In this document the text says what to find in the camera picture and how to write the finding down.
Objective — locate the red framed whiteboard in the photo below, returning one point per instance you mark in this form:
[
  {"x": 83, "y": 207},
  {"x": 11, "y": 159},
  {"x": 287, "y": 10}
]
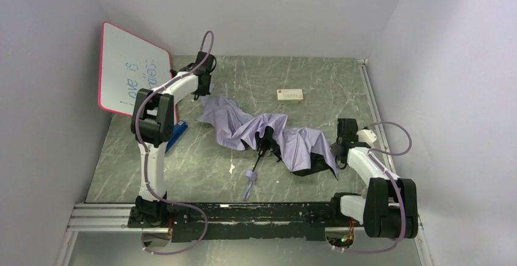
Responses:
[{"x": 128, "y": 63}]

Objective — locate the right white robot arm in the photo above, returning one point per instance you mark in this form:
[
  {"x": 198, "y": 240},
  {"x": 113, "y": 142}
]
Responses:
[{"x": 389, "y": 209}]

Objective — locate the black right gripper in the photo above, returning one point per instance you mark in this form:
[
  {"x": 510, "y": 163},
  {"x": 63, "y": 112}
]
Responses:
[{"x": 337, "y": 149}]

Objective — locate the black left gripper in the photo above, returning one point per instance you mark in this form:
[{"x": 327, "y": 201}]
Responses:
[{"x": 202, "y": 87}]

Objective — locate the light purple folding umbrella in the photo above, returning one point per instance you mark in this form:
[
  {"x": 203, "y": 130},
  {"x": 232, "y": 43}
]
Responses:
[{"x": 304, "y": 151}]

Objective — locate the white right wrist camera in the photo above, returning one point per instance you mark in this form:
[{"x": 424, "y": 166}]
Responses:
[{"x": 367, "y": 136}]

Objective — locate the aluminium frame rail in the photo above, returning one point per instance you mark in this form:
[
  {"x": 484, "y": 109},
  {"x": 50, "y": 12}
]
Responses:
[{"x": 115, "y": 217}]

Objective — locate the blue whiteboard marker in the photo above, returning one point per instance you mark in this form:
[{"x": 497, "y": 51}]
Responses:
[{"x": 178, "y": 131}]

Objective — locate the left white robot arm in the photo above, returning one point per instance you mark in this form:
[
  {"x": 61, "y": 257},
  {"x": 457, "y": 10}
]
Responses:
[{"x": 153, "y": 122}]

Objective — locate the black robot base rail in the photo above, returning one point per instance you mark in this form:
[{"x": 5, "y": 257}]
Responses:
[{"x": 244, "y": 232}]

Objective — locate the small white cardboard box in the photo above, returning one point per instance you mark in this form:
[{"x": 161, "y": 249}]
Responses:
[{"x": 290, "y": 96}]

